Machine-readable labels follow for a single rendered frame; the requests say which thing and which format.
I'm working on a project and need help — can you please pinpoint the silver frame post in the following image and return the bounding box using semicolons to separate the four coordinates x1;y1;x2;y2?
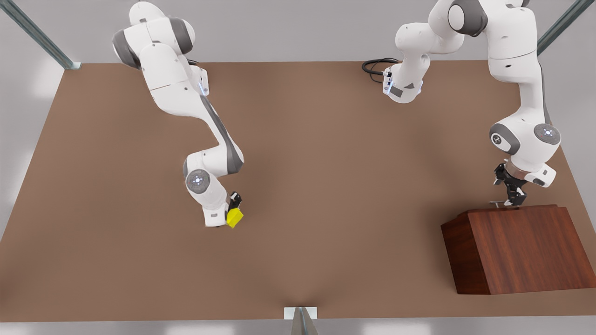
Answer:
284;306;319;335
0;0;81;70
536;0;596;56

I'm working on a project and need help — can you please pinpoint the dark wooden drawer cabinet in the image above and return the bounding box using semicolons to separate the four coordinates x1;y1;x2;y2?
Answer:
441;204;596;295

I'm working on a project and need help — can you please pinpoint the black cable loop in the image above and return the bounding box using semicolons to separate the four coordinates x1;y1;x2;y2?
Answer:
362;58;401;84

